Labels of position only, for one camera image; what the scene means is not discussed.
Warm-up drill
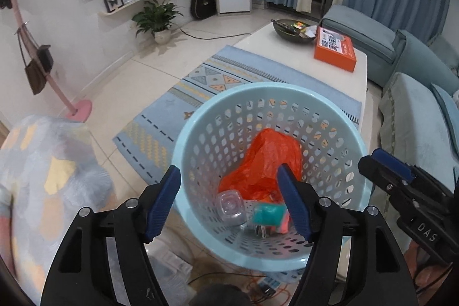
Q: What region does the black floor cable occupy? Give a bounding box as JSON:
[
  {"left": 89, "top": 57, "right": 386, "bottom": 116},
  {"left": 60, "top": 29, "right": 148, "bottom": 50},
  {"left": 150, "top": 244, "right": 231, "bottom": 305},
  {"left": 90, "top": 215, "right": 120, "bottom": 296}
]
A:
[{"left": 179, "top": 28, "right": 252, "bottom": 40}]

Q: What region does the blue patterned rug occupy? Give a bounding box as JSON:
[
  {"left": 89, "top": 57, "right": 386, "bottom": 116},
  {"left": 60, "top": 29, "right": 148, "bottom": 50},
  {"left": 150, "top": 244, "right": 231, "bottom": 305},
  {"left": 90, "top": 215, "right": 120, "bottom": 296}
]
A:
[{"left": 113, "top": 45, "right": 361, "bottom": 185}]

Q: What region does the green potted plant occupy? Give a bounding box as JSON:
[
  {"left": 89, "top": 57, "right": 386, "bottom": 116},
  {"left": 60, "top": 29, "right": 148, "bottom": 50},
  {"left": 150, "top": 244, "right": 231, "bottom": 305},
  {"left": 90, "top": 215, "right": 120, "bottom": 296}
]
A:
[{"left": 131, "top": 0, "right": 183, "bottom": 43}]

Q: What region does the orange plastic bag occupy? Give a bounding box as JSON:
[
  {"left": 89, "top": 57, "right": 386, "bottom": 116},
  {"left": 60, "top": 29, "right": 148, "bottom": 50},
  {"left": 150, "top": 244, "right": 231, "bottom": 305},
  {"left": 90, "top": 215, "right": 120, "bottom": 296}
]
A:
[{"left": 219, "top": 128, "right": 304, "bottom": 202}]

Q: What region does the pink coat rack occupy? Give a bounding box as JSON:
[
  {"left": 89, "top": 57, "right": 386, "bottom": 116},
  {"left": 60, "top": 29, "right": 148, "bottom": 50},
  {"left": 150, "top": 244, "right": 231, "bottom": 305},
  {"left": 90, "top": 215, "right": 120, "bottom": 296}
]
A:
[{"left": 7, "top": 0, "right": 93, "bottom": 122}]

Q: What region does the light blue plastic basket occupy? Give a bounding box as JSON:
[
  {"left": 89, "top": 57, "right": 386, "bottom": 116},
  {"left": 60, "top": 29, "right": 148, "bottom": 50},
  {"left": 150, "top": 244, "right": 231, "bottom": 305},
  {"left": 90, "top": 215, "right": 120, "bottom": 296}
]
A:
[{"left": 171, "top": 83, "right": 374, "bottom": 272}]

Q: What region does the black hanging bag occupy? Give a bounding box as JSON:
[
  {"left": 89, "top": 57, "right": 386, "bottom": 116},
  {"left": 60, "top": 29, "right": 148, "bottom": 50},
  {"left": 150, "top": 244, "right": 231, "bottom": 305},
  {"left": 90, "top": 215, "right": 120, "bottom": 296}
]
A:
[{"left": 38, "top": 45, "right": 54, "bottom": 72}]

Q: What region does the white coffee table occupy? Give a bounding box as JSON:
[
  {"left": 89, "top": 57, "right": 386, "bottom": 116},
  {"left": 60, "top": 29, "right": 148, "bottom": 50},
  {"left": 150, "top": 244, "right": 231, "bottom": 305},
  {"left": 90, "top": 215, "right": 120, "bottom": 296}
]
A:
[{"left": 233, "top": 21, "right": 370, "bottom": 135}]

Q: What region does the grey-blue sofa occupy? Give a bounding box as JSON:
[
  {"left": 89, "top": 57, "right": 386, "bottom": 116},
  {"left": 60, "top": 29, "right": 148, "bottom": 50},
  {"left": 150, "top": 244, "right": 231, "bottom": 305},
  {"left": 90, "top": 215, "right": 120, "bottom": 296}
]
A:
[{"left": 319, "top": 4, "right": 459, "bottom": 163}]

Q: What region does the clear plastic bottle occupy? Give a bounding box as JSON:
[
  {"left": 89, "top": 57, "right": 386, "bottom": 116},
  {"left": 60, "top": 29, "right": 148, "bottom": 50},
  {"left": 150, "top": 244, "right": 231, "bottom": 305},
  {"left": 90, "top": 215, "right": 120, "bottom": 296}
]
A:
[{"left": 216, "top": 188, "right": 252, "bottom": 226}]

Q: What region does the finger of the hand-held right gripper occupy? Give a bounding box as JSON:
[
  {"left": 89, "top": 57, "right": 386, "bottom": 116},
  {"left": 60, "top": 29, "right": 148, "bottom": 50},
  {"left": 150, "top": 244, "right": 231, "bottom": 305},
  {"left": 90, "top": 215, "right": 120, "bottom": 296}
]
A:
[
  {"left": 371, "top": 147, "right": 418, "bottom": 185},
  {"left": 358, "top": 155, "right": 407, "bottom": 201}
]

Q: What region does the brown hanging bag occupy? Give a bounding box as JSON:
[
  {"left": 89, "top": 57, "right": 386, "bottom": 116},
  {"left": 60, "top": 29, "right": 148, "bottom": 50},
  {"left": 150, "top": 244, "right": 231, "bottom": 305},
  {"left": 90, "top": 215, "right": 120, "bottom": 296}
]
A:
[{"left": 17, "top": 28, "right": 47, "bottom": 95}]

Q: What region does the orange cable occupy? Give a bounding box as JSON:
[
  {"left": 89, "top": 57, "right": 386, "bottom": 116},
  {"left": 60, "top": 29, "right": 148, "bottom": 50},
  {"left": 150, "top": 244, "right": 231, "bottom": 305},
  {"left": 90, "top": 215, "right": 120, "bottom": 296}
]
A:
[{"left": 247, "top": 277, "right": 298, "bottom": 306}]

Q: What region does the teal packet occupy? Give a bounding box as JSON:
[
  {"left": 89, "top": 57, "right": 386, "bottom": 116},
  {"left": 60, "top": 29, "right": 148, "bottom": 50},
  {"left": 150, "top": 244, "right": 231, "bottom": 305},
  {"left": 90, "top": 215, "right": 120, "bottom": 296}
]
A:
[{"left": 251, "top": 204, "right": 287, "bottom": 226}]

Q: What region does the orange box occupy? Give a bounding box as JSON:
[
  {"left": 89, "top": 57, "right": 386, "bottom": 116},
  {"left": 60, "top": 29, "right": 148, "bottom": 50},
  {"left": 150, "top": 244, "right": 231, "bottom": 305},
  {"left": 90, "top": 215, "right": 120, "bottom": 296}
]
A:
[{"left": 314, "top": 26, "right": 357, "bottom": 72}]

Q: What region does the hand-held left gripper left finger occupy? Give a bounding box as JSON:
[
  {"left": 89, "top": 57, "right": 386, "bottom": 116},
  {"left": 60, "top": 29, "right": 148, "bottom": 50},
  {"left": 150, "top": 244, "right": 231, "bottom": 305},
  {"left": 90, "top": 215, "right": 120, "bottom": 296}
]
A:
[{"left": 40, "top": 165, "right": 182, "bottom": 306}]

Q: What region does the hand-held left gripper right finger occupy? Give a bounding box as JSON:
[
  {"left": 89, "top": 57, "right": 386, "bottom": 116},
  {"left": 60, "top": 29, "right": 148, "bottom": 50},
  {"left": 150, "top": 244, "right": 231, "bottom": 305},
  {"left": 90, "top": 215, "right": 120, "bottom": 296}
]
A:
[{"left": 277, "top": 163, "right": 419, "bottom": 306}]

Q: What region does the dark bowl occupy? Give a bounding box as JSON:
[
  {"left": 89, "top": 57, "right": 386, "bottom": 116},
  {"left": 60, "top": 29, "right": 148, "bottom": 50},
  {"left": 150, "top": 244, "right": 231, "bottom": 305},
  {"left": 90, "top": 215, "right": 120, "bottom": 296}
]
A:
[{"left": 271, "top": 19, "right": 318, "bottom": 43}]

